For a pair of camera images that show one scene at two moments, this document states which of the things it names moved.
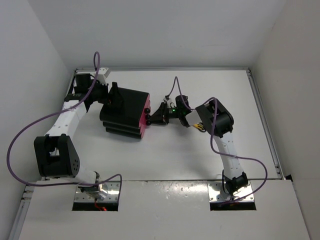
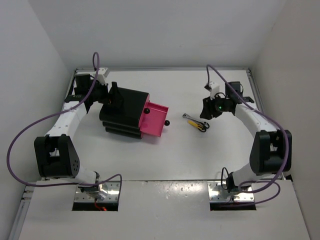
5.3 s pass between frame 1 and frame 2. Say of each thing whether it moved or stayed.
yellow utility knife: stayed
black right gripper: moved
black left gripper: stayed
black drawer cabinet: stayed
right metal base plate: stayed
